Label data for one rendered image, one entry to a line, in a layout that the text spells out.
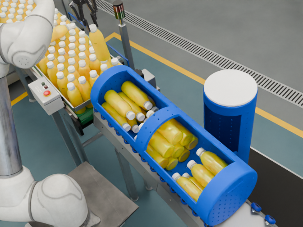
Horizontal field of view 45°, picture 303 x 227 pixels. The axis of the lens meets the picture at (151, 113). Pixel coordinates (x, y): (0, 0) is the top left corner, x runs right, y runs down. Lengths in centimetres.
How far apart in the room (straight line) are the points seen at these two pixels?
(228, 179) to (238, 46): 265
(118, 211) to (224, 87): 86
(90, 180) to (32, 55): 73
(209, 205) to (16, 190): 71
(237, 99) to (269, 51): 200
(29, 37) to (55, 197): 57
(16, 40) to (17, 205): 62
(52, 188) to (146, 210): 143
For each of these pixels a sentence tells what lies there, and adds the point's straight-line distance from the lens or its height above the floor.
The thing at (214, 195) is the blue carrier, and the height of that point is 120.
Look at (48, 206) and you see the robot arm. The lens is 142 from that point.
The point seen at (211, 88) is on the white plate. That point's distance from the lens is 198.
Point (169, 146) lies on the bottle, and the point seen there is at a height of 115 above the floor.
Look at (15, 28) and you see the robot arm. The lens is 127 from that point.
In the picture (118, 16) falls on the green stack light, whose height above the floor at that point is 118.
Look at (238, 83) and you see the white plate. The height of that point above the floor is 104.
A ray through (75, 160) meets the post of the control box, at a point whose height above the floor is 45.
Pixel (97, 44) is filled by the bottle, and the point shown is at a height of 131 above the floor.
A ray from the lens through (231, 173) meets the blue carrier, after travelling 142.
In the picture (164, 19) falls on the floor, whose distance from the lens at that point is 438.
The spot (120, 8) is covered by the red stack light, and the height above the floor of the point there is 123.
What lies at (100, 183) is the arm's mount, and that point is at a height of 101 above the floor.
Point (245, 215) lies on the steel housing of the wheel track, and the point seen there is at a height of 93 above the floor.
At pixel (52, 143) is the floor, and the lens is 331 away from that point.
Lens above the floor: 243
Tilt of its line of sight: 48 degrees down
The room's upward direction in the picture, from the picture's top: 10 degrees counter-clockwise
